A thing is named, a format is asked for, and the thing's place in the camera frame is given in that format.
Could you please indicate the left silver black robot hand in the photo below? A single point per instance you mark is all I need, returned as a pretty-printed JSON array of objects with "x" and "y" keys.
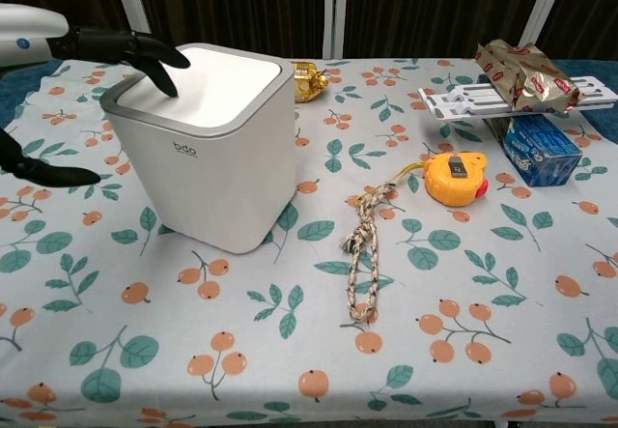
[{"x": 34, "y": 32}]

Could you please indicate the white trash can lid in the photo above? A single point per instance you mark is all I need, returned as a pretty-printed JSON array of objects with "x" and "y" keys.
[{"x": 222, "y": 85}]

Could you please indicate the white plastic bin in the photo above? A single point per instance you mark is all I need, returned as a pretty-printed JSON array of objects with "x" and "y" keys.
[{"x": 217, "y": 181}]

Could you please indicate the gold biscuit package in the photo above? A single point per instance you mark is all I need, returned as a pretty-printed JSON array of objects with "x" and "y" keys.
[{"x": 306, "y": 82}]

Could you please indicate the floral orange-fruit tablecloth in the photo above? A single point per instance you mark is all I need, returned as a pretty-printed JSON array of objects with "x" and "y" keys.
[{"x": 289, "y": 350}]

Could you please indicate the white plastic folding stand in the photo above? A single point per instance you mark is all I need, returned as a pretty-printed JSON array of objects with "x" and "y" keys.
[{"x": 458, "y": 104}]

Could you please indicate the yellow tape measure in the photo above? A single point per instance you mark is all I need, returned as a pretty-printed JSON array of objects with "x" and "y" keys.
[{"x": 454, "y": 181}]

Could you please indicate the crumpled gold red-print wrapper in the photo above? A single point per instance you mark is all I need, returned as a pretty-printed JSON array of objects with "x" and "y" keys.
[{"x": 531, "y": 80}]

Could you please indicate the blue tissue pack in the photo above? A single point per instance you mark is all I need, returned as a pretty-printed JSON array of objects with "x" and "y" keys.
[{"x": 541, "y": 152}]

